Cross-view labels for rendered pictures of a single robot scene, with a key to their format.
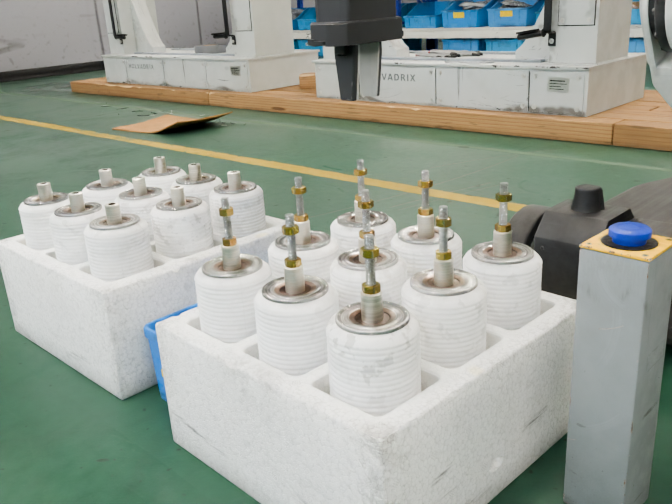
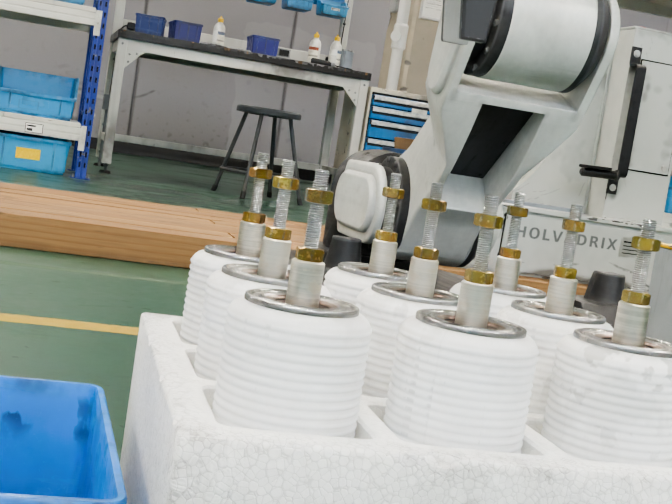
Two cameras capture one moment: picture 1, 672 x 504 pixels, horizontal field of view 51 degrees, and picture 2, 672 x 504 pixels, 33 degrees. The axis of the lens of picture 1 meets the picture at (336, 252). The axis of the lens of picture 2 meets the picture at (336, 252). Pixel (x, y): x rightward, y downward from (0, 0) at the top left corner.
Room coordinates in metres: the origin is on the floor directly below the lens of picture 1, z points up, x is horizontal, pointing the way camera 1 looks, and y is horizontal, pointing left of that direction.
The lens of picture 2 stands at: (0.44, 0.75, 0.36)
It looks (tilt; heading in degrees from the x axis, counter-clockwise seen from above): 6 degrees down; 300
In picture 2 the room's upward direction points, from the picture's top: 9 degrees clockwise
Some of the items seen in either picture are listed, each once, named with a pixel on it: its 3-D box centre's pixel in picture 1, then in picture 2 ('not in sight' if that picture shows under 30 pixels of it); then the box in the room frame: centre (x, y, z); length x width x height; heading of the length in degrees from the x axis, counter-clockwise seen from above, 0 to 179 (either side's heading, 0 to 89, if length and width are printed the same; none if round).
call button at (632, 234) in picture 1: (629, 236); not in sight; (0.65, -0.29, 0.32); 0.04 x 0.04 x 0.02
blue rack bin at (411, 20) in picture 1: (435, 14); not in sight; (6.68, -1.02, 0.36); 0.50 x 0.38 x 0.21; 136
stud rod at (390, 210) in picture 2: (425, 198); (389, 216); (0.89, -0.12, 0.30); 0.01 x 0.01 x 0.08
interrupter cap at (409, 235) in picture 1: (425, 235); (380, 273); (0.89, -0.12, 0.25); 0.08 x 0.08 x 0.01
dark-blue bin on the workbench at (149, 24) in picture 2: not in sight; (150, 27); (4.57, -4.09, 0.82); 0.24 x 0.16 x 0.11; 126
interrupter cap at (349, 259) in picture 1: (368, 259); (419, 295); (0.81, -0.04, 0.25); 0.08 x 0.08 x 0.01
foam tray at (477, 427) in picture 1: (371, 374); (386, 495); (0.81, -0.04, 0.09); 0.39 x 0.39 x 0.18; 43
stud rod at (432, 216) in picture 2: (366, 220); (429, 230); (0.81, -0.04, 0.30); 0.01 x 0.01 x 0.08
